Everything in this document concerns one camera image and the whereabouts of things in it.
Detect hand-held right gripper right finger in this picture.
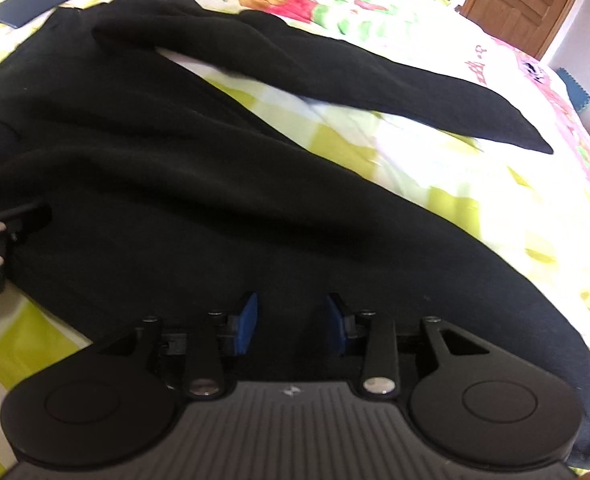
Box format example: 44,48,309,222
325,293,496,401

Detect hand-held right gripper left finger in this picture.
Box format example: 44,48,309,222
95,292,259,401

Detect black pants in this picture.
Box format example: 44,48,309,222
0,0,590,396

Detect printed checked blanket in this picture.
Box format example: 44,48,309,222
0,0,590,478

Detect blue foam floor mat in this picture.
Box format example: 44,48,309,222
555,66,590,121

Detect wooden door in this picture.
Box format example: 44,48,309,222
461,0,590,60

